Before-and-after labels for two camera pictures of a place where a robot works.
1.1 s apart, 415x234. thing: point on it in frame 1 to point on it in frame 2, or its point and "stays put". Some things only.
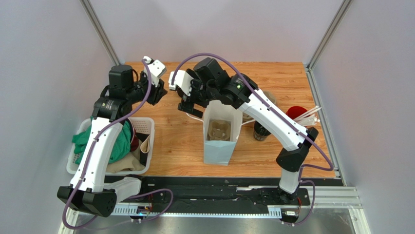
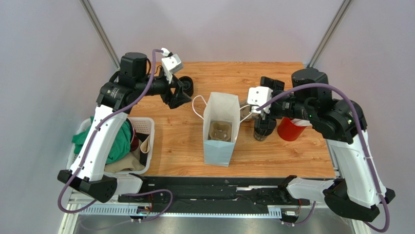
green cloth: [122, 145] stays put
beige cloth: [131, 161] stays put
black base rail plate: [217, 194] stays put
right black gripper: [187, 104] to [265, 118]
